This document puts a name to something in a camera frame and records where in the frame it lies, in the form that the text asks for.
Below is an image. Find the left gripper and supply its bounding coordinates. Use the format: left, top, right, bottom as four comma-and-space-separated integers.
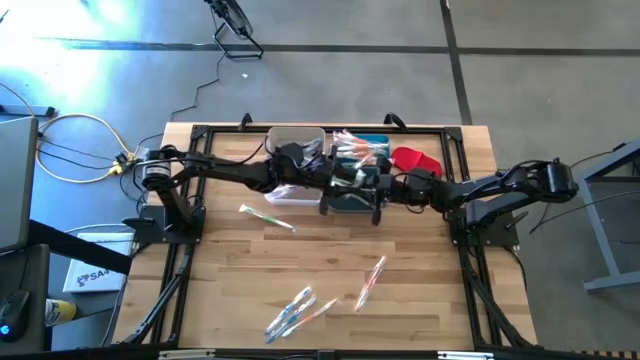
269, 142, 369, 217

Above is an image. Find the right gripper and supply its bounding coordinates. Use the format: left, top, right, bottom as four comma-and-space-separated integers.
360, 156, 442, 227

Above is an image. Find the green toothbrush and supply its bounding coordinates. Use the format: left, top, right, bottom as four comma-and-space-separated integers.
332, 167, 370, 189
238, 203, 297, 233

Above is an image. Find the purple toothbrush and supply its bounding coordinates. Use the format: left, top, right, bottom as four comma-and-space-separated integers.
269, 183, 304, 200

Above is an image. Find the grey-blue plastic bin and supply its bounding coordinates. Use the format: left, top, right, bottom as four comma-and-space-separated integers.
324, 166, 390, 215

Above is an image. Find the clear frosted plastic bin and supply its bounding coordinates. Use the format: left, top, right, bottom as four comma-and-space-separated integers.
263, 166, 325, 208

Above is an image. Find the teal plastic bin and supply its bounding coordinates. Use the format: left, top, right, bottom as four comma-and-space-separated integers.
331, 133, 391, 171

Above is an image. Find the red cloth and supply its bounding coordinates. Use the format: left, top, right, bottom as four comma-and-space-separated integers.
389, 146, 444, 179

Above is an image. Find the white plastic bin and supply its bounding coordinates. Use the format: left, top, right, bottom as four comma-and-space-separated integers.
266, 126, 326, 166

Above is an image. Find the black floor fan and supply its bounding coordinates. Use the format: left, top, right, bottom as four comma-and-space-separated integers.
203, 0, 265, 60

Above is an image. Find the yellow power connector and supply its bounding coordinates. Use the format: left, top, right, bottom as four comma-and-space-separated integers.
110, 148, 151, 176

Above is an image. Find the grey metal stand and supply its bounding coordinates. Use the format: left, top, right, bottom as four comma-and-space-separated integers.
574, 139, 640, 294

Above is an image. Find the white printed box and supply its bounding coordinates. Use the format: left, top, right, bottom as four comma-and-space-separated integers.
62, 232, 135, 294

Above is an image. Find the yellow can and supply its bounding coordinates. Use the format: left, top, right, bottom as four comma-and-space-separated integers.
44, 298, 78, 328

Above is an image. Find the grey monitor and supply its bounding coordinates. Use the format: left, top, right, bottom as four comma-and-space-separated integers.
0, 115, 40, 254

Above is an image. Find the black side desk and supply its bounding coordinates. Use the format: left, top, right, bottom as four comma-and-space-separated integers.
0, 219, 134, 354

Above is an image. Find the black computer mouse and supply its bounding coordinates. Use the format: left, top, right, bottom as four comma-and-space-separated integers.
0, 289, 31, 344

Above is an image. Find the black fan cable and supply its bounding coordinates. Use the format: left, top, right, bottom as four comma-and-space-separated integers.
134, 49, 224, 151

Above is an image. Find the silver metal bracket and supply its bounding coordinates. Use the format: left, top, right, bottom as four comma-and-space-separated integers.
437, 351, 496, 360
158, 349, 216, 360

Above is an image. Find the black floor cable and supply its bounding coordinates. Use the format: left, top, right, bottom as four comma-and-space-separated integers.
528, 189, 640, 236

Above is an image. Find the yellow looped cable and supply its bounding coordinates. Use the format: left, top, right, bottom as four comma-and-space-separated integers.
35, 113, 126, 184

